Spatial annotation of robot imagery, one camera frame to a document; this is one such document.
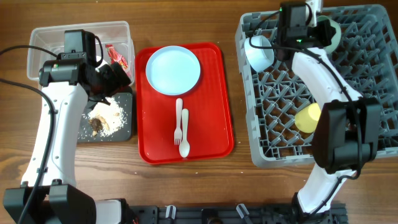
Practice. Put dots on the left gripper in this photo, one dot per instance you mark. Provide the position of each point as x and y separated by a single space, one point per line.
116 82

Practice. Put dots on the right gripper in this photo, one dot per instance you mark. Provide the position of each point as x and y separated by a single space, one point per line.
324 37

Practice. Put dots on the green bowl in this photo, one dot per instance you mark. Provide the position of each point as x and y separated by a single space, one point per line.
336 38

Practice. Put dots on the red snack wrapper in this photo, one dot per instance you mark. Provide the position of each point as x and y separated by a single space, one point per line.
117 57

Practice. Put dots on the light blue bowl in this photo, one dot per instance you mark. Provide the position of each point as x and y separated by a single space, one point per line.
258 58

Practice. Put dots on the light blue plate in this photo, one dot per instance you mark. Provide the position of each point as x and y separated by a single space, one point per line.
173 70

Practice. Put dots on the yellow cup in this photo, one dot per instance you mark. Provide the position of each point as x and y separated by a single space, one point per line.
307 119

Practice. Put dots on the pink plastic fork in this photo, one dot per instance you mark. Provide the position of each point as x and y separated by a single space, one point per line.
178 130

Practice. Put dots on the white plastic spoon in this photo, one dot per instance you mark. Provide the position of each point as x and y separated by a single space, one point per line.
184 147

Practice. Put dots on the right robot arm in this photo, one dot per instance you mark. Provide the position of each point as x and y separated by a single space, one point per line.
346 135

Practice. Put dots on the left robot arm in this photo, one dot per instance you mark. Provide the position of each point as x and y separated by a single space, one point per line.
48 193

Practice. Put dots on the grey dishwasher rack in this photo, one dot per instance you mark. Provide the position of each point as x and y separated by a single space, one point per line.
366 58

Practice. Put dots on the rice and food scraps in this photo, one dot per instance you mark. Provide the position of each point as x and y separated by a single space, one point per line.
104 120

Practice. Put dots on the black tray bin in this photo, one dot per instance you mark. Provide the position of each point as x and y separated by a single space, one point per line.
124 134

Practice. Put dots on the clear plastic bin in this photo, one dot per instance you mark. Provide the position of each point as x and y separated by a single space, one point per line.
116 33

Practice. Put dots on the red plastic tray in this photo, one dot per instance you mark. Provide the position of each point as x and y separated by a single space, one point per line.
210 130

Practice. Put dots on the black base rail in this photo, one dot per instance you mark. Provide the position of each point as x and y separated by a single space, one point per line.
276 213

